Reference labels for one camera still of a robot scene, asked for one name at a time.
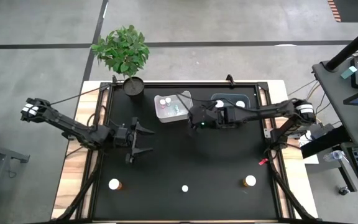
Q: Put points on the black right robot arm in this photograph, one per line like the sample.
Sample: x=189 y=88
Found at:
x=275 y=109

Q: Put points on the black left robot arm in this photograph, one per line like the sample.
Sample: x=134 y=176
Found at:
x=70 y=126

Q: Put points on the white plastic bin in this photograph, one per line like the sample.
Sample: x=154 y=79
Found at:
x=166 y=117

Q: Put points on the black pole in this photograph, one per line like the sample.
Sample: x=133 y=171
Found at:
x=353 y=45

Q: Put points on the small teal box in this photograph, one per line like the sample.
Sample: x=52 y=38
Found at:
x=348 y=72

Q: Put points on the black frame strut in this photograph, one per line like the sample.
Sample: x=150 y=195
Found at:
x=286 y=193
x=82 y=189

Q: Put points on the black mat with orange stripes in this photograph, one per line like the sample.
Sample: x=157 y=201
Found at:
x=353 y=9

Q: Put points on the clear water bottle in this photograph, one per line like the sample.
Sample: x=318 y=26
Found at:
x=334 y=155

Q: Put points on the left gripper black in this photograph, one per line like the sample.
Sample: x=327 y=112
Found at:
x=121 y=137

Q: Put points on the black clamp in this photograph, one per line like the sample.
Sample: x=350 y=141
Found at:
x=114 y=79
x=229 y=79

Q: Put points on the potted green plant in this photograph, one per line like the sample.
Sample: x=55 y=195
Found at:
x=123 y=49

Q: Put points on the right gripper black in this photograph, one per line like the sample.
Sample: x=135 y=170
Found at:
x=208 y=116

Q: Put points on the black angled panel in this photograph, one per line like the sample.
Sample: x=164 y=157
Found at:
x=325 y=141

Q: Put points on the small pink pill bottle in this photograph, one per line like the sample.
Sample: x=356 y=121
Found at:
x=162 y=103

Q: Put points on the black caster wheel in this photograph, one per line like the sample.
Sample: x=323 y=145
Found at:
x=343 y=190

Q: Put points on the black table frame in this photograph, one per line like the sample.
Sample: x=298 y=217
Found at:
x=197 y=84

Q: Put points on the blue plastic bin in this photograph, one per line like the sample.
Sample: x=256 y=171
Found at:
x=228 y=98

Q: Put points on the grey side desk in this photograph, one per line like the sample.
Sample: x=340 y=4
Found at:
x=331 y=90

